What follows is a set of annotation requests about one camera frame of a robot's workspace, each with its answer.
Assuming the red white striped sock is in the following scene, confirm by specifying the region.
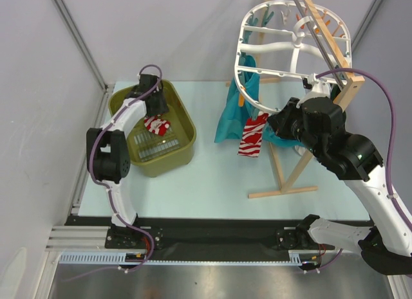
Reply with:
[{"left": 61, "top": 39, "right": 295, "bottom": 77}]
[
  {"left": 238, "top": 111, "right": 268, "bottom": 158},
  {"left": 144, "top": 116, "right": 171, "bottom": 136}
]

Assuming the teal blue sock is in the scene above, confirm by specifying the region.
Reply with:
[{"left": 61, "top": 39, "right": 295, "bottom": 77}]
[{"left": 214, "top": 72, "right": 301, "bottom": 148}]

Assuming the white plastic clip hanger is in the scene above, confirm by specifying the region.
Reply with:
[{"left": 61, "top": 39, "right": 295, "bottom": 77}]
[{"left": 234, "top": 0, "right": 352, "bottom": 113}]

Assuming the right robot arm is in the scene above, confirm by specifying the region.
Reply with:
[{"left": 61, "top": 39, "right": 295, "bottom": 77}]
[{"left": 268, "top": 97, "right": 411, "bottom": 275}]

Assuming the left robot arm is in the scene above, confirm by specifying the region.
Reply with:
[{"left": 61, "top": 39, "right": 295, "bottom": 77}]
[{"left": 86, "top": 74, "right": 168, "bottom": 248}]

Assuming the wooden hanger stand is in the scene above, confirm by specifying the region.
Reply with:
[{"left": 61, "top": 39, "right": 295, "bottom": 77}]
[{"left": 234, "top": 0, "right": 365, "bottom": 199}]

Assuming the olive green plastic basket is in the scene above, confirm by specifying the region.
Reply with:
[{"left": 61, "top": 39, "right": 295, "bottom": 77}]
[{"left": 127, "top": 80, "right": 196, "bottom": 177}]

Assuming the dark green sock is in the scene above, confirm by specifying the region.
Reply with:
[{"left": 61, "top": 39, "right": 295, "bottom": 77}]
[{"left": 330, "top": 84, "right": 341, "bottom": 102}]

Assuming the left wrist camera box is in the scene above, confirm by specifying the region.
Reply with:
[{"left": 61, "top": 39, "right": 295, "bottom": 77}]
[{"left": 126, "top": 74, "right": 163, "bottom": 100}]

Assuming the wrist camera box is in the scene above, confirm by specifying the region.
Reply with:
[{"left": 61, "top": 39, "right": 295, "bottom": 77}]
[
  {"left": 126, "top": 74, "right": 163, "bottom": 100},
  {"left": 301, "top": 73, "right": 330, "bottom": 103}
]

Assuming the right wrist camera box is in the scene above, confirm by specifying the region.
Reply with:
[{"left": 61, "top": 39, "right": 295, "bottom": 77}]
[{"left": 301, "top": 73, "right": 330, "bottom": 103}]

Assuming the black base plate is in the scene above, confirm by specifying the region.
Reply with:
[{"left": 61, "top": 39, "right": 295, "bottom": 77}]
[{"left": 64, "top": 215, "right": 334, "bottom": 262}]

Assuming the white cable duct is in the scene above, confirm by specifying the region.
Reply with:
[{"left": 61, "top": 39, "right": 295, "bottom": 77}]
[{"left": 59, "top": 251, "right": 318, "bottom": 266}]

